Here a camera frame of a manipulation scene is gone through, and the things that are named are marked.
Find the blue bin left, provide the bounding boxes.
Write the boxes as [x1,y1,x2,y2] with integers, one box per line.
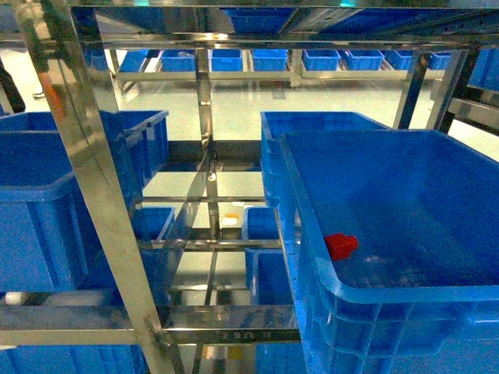
[1,111,174,293]

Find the large blue bin front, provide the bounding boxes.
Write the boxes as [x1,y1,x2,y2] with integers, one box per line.
[278,130,498,373]

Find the blue bin behind front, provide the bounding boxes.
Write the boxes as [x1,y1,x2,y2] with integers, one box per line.
[260,111,391,210]

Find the steel rack frame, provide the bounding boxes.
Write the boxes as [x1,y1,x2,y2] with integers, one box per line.
[2,1,498,373]

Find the red toy brick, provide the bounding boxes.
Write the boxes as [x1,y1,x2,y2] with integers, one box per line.
[324,233,359,262]

